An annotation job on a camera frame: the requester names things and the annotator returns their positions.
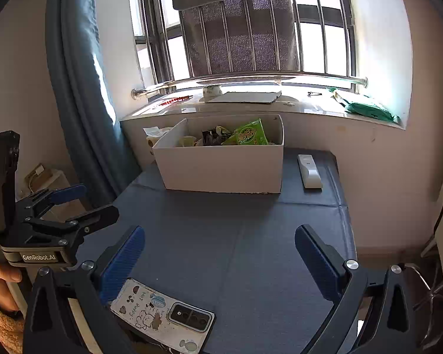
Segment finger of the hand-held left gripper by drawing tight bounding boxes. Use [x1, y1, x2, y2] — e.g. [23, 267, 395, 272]
[22, 204, 119, 247]
[17, 183, 88, 215]

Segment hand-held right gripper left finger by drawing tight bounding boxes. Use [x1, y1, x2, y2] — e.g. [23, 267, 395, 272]
[22, 226, 146, 354]

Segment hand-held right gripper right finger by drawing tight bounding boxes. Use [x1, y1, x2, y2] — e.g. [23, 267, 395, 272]
[294, 224, 419, 354]

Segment white cardboard box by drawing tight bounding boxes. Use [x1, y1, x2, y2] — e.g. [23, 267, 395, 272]
[152, 114, 285, 194]

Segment green seaweed snack packet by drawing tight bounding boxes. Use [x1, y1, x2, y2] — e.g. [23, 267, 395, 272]
[221, 119, 269, 146]

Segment black blue chip packet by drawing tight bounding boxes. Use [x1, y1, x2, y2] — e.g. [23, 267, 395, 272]
[200, 125, 231, 146]

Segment person's left forearm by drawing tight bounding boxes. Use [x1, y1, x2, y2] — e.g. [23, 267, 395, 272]
[0, 293, 26, 354]

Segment person's left hand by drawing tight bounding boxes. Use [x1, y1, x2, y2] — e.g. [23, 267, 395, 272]
[0, 265, 23, 312]

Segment beige cardboard box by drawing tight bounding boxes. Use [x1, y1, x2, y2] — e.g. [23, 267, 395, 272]
[19, 162, 71, 209]

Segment phone with cartoon case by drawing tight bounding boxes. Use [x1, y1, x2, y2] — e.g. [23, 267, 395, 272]
[110, 277, 216, 354]

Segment white remote control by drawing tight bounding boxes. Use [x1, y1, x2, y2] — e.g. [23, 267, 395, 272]
[297, 154, 323, 190]

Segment blue grey table mat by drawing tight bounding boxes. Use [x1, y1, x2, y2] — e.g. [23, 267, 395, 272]
[68, 147, 358, 354]

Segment yellow tissue pack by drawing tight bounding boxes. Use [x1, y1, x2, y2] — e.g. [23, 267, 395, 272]
[143, 125, 175, 156]

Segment blue curtain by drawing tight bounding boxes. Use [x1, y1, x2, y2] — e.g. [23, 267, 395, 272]
[46, 0, 143, 207]

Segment green plastic bag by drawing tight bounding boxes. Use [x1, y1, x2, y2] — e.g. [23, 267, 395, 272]
[327, 86, 402, 124]

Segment white flat board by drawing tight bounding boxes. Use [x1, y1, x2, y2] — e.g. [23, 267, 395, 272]
[206, 90, 282, 104]

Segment metal window railing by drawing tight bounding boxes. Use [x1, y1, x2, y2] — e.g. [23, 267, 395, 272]
[131, 76, 369, 99]

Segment metal window bars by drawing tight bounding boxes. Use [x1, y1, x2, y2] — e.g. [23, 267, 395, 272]
[135, 0, 358, 85]

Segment grey hanging cloth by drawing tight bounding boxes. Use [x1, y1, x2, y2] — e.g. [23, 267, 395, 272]
[168, 0, 301, 76]

